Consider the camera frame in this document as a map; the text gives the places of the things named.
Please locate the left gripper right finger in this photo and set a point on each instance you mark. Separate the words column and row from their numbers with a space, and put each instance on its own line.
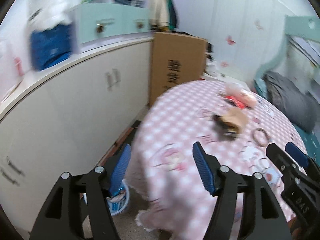
column 262, row 216

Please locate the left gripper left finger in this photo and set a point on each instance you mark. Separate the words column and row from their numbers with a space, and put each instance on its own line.
column 60, row 216

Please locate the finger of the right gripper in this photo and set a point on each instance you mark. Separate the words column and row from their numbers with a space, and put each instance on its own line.
column 308, row 164
column 283, row 162

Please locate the trash bin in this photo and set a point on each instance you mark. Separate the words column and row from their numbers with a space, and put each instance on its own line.
column 118, row 202

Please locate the grey folded blanket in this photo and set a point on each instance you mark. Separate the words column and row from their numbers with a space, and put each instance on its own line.
column 299, row 108

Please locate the pink plastic bag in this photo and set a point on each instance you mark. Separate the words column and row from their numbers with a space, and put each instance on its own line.
column 246, row 97

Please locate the red snack wrapper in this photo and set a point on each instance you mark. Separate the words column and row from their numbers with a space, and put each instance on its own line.
column 235, row 100

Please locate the pink checkered tablecloth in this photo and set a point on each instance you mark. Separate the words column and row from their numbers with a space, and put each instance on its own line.
column 162, row 169

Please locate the white low cabinet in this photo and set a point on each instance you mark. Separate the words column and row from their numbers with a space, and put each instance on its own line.
column 67, row 125

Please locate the white wardrobe doors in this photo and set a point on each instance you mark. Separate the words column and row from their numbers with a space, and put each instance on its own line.
column 244, row 33

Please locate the large cardboard box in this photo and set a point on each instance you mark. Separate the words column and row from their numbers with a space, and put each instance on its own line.
column 176, row 59

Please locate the white red plastic bag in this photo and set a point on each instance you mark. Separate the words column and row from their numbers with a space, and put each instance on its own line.
column 11, row 74

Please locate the blue shopping bag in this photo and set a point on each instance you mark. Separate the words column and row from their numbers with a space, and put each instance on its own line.
column 50, row 47

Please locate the hanging clothes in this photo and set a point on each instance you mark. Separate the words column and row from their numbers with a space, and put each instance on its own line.
column 163, row 15

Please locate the mint drawer unit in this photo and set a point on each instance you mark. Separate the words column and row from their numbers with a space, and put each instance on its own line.
column 100, row 24

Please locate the teal bed frame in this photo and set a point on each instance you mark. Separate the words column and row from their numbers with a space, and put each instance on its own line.
column 303, row 33

